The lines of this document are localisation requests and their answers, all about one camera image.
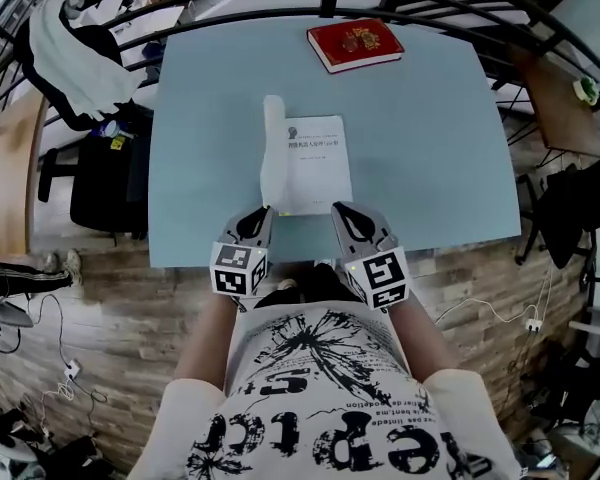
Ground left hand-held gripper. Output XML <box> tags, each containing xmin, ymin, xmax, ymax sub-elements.
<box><xmin>209</xmin><ymin>205</ymin><xmax>275</xmax><ymax>299</ymax></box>

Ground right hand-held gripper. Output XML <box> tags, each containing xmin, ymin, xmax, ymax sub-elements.
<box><xmin>330</xmin><ymin>201</ymin><xmax>411</xmax><ymax>312</ymax></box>

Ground white and yellow book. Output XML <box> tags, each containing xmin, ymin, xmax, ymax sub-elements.
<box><xmin>259</xmin><ymin>94</ymin><xmax>355</xmax><ymax>218</ymax></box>

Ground person's left forearm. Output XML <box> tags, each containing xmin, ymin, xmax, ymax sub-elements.
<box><xmin>172</xmin><ymin>290</ymin><xmax>241</xmax><ymax>395</ymax></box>

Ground person's right forearm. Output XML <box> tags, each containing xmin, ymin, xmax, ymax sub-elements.
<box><xmin>379</xmin><ymin>297</ymin><xmax>460</xmax><ymax>385</ymax></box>

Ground red hardcover book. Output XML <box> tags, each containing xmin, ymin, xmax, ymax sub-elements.
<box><xmin>306</xmin><ymin>17</ymin><xmax>405</xmax><ymax>75</ymax></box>

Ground person's black trousers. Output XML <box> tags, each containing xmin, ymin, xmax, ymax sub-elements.
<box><xmin>254</xmin><ymin>262</ymin><xmax>342</xmax><ymax>314</ymax></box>

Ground black office chair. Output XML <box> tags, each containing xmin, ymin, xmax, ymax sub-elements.
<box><xmin>14</xmin><ymin>0</ymin><xmax>155</xmax><ymax>243</ymax></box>

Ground plastic water bottle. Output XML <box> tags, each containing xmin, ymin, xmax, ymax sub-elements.
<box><xmin>98</xmin><ymin>120</ymin><xmax>125</xmax><ymax>142</ymax></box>

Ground person's white printed t-shirt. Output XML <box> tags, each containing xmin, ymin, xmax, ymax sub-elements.
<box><xmin>127</xmin><ymin>302</ymin><xmax>524</xmax><ymax>480</ymax></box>

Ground black chair with dark jacket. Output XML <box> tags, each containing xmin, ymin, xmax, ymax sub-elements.
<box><xmin>514</xmin><ymin>146</ymin><xmax>600</xmax><ymax>270</ymax></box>

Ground dark wooden side table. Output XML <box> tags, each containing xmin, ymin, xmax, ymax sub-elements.
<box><xmin>522</xmin><ymin>50</ymin><xmax>600</xmax><ymax>160</ymax></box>

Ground white cloth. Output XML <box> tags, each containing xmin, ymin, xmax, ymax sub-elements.
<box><xmin>28</xmin><ymin>0</ymin><xmax>142</xmax><ymax>120</ymax></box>

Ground light wooden desk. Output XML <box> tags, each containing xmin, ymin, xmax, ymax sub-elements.
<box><xmin>0</xmin><ymin>92</ymin><xmax>50</xmax><ymax>258</ymax></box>

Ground small potted plant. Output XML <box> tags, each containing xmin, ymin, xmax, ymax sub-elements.
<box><xmin>573</xmin><ymin>75</ymin><xmax>600</xmax><ymax>107</ymax></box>

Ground white cable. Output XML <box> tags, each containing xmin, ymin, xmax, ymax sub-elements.
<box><xmin>432</xmin><ymin>266</ymin><xmax>555</xmax><ymax>330</ymax></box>

